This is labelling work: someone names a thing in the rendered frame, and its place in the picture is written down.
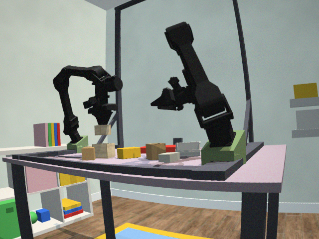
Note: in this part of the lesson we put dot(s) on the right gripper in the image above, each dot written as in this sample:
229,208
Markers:
103,114

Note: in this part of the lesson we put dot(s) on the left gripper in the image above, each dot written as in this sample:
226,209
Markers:
167,100

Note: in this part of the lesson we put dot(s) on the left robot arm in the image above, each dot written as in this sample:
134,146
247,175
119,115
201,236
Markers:
206,96

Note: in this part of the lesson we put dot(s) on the red flat rectangular block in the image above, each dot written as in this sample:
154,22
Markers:
169,148

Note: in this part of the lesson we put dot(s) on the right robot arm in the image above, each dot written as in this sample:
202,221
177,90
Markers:
104,83

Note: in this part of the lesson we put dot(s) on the yellow rectangular block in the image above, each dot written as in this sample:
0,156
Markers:
126,153

